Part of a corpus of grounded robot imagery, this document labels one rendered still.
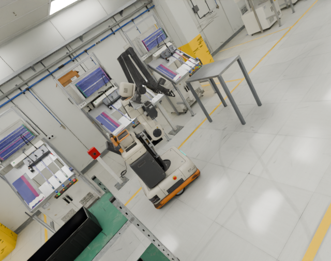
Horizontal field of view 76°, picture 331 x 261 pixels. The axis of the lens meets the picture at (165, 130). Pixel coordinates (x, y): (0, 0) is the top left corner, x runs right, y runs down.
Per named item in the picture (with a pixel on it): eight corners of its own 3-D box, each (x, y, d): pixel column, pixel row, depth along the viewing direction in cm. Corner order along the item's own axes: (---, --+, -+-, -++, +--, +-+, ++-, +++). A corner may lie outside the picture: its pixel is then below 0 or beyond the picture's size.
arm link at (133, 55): (125, 51, 204) (127, 49, 193) (130, 47, 204) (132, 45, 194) (151, 87, 220) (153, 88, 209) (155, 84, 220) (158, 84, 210)
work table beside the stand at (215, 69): (244, 125, 285) (218, 74, 254) (209, 122, 346) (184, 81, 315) (261, 104, 300) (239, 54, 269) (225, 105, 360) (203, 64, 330)
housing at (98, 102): (119, 92, 378) (117, 87, 366) (98, 110, 361) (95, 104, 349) (116, 90, 381) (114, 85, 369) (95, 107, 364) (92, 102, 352)
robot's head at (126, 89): (120, 97, 218) (121, 82, 215) (118, 95, 237) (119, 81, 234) (134, 98, 223) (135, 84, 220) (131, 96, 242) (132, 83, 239)
